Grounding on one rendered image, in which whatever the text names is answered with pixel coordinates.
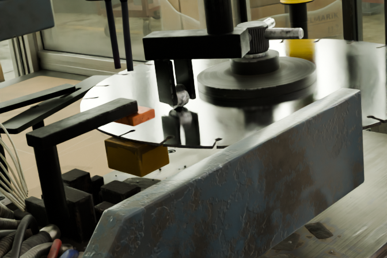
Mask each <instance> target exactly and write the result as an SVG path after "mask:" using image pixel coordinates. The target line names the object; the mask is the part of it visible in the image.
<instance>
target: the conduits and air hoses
mask: <svg viewBox="0 0 387 258"><path fill-rule="evenodd" d="M0 126H1V127H2V128H3V130H4V131H5V133H6V135H7V137H8V138H9V140H10V142H11V144H12V146H13V149H14V152H15V154H16V157H17V160H16V158H15V156H14V155H13V153H12V152H11V150H10V149H9V148H8V146H7V145H6V143H5V142H4V141H3V140H2V139H1V137H0V144H1V145H2V146H3V147H4V148H5V150H6V151H7V152H8V153H9V155H10V157H11V159H12V161H13V163H14V166H15V168H16V171H17V174H18V177H19V179H20V183H21V185H20V183H19V181H18V179H17V177H16V175H15V173H14V172H13V170H12V168H11V166H10V165H9V163H8V162H7V161H6V159H5V158H4V156H3V155H2V154H1V153H0V157H1V158H2V159H3V160H4V162H5V164H6V165H7V167H8V168H9V170H10V171H11V173H12V175H13V177H14V179H15V181H16V183H17V185H18V186H17V185H16V183H15V182H14V180H13V179H12V177H11V176H10V174H9V173H8V172H7V170H6V169H5V167H4V166H3V165H2V163H1V162H0V166H1V168H2V169H3V170H4V172H5V173H6V174H7V176H8V178H9V179H10V181H11V182H12V183H13V185H14V186H15V188H16V190H17V191H18V192H17V191H16V190H15V189H14V187H13V186H12V185H11V184H10V183H9V182H8V180H7V179H6V178H5V177H4V175H3V174H2V173H1V172H0V176H1V177H2V178H3V179H4V180H5V182H6V183H7V184H8V186H9V187H10V188H11V189H12V190H13V191H14V193H15V194H16V195H17V196H16V195H15V194H14V193H13V192H12V191H11V190H10V189H9V188H8V187H7V186H6V185H5V184H4V183H3V182H2V181H1V180H0V183H1V184H2V185H3V186H4V187H5V188H6V189H7V190H8V191H9V192H10V193H11V194H12V195H13V196H14V197H15V198H16V199H17V200H15V198H13V197H12V196H11V195H9V194H8V193H7V192H6V191H5V190H3V189H2V188H1V187H0V192H1V193H3V194H4V195H5V196H6V197H7V198H8V199H9V200H10V201H11V202H13V203H14V204H15V205H16V206H17V207H18V208H19V209H20V210H21V211H22V212H23V213H26V205H25V199H26V198H27V197H28V188H27V186H26V181H25V177H24V173H23V170H22V166H21V162H20V159H19V156H18V152H17V150H16V147H15V145H14V143H13V141H12V139H11V137H10V135H9V133H8V132H7V130H6V128H5V127H4V126H3V125H2V124H1V123H0ZM17 161H18V163H17ZM18 187H19V188H18ZM28 225H29V226H30V229H27V227H28ZM60 236H61V232H60V230H59V228H58V227H57V226H56V225H54V224H49V225H47V226H45V227H42V226H38V224H37V221H36V219H35V218H34V217H33V216H32V215H26V216H24V217H23V219H22V220H15V218H14V212H13V211H12V210H10V209H9V208H7V207H6V206H4V205H3V204H2V203H0V238H1V240H0V258H39V257H41V256H44V255H48V256H47V258H56V257H57V256H61V257H60V258H82V256H83V254H84V252H78V251H77V250H74V249H73V247H72V245H70V244H62V242H61V240H60ZM10 250H11V251H10Z"/></svg>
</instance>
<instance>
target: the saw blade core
mask: <svg viewBox="0 0 387 258"><path fill-rule="evenodd" d="M269 49H272V50H277V51H279V56H288V57H294V58H301V59H306V60H309V61H311V62H313V63H314V64H315V65H316V72H317V79H316V80H315V81H314V82H313V83H312V84H311V85H309V86H308V87H306V88H303V89H301V90H298V91H296V92H292V93H288V94H283V95H280V96H273V97H265V98H253V99H227V98H217V97H212V96H208V95H206V94H203V93H202V92H200V91H199V90H198V85H197V79H196V77H197V75H198V74H199V73H200V72H201V71H203V70H204V69H206V68H208V67H211V66H213V65H217V64H220V63H223V62H228V61H230V59H192V65H193V75H194V81H195V90H196V99H194V100H190V99H189V102H188V104H187V105H185V106H183V107H180V108H171V107H170V106H169V105H168V104H164V103H161V102H159V99H158V90H157V82H156V77H155V68H154V61H153V60H152V61H149V62H146V63H144V64H140V65H137V66H134V71H127V70H124V71H121V72H119V73H117V74H115V75H113V76H111V77H109V78H107V79H105V80H103V81H102V82H100V83H99V84H97V85H96V86H94V87H93V88H91V90H90V91H88V92H87V94H85V96H84V97H83V100H82V101H81V105H80V110H81V112H83V111H85V110H88V109H91V108H94V107H96V106H98V105H101V104H104V103H107V102H109V101H112V100H114V99H117V98H119V97H122V98H129V99H133V100H136V101H137V102H138V106H142V107H147V108H153V109H154V110H155V118H153V119H151V120H148V121H146V122H144V123H141V124H139V125H137V126H135V127H133V126H128V125H124V124H119V123H114V122H112V123H109V124H107V125H104V126H102V127H99V128H97V129H96V130H97V131H99V132H102V133H104V134H107V135H109V136H112V137H115V138H121V136H123V135H125V134H128V135H130V137H129V138H128V139H127V140H125V141H130V142H135V143H141V144H146V145H153V146H161V145H163V147H176V148H186V149H213V148H214V146H215V144H216V141H219V142H218V144H217V149H224V148H226V147H228V146H230V145H232V144H234V143H236V142H238V141H240V140H242V139H244V138H246V137H248V136H250V135H252V134H254V133H255V132H257V131H259V130H261V129H263V128H265V127H267V126H269V125H271V124H272V123H274V122H277V121H278V120H280V119H282V118H284V117H286V116H288V115H290V114H292V113H294V112H296V111H298V110H300V109H302V108H304V107H306V106H307V105H309V104H311V103H313V102H315V101H317V100H319V99H321V98H323V97H325V96H327V95H329V94H331V93H333V92H335V91H337V90H339V89H341V88H348V89H357V90H360V91H361V102H362V130H365V129H368V128H371V127H375V126H378V125H381V123H387V45H385V44H378V43H371V42H365V41H353V40H334V39H321V40H320V41H319V39H292V40H284V42H283V43H282V40H270V48H269Z"/></svg>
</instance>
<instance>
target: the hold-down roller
mask: <svg viewBox="0 0 387 258"><path fill-rule="evenodd" d="M176 94H177V103H178V104H177V105H176V106H171V105H169V106H170V107H171V108H180V107H183V106H185V105H187V104H188V102H189V93H188V90H187V88H186V87H185V86H184V85H183V84H176Z"/></svg>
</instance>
